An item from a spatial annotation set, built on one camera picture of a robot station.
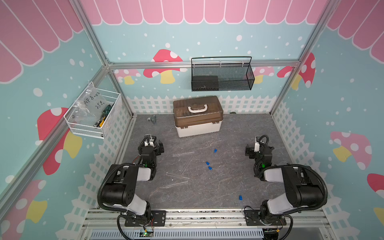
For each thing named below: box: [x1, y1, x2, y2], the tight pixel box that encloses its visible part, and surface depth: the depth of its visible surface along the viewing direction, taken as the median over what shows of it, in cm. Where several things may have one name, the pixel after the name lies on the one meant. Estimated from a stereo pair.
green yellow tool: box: [93, 102, 115, 128], surface depth 75 cm
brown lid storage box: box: [173, 96, 224, 138], surface depth 99 cm
